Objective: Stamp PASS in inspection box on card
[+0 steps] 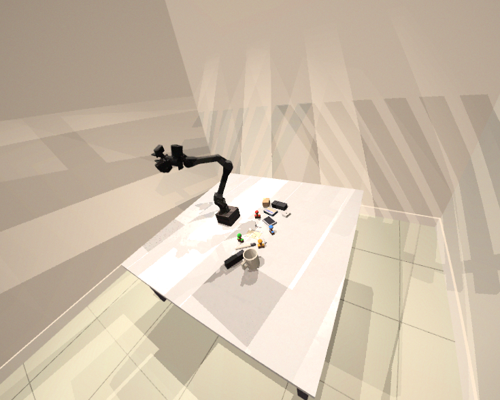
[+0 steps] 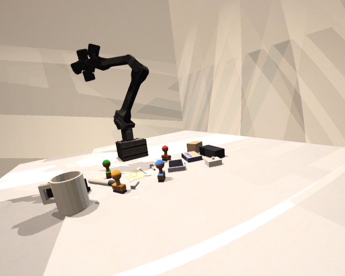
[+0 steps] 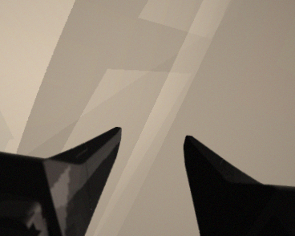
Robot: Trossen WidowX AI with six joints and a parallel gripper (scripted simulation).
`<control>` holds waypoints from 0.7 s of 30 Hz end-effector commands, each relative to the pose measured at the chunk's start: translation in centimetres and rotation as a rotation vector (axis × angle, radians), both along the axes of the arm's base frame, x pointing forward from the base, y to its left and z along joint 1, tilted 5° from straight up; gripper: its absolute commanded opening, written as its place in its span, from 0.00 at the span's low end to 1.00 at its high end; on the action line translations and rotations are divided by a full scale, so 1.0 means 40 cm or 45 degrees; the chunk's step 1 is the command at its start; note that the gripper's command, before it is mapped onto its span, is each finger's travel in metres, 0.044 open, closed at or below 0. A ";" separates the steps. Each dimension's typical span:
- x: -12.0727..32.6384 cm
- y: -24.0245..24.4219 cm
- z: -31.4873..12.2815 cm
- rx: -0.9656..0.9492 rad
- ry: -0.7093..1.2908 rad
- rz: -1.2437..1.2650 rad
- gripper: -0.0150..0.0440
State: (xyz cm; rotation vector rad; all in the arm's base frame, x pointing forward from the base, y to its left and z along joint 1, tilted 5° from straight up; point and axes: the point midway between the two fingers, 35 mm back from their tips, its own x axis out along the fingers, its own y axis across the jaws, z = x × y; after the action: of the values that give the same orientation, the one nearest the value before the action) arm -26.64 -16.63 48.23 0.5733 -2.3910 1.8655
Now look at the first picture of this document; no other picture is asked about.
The beige mug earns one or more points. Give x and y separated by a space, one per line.
251 259

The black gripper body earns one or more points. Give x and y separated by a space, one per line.
159 152

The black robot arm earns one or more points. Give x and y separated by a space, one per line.
179 158

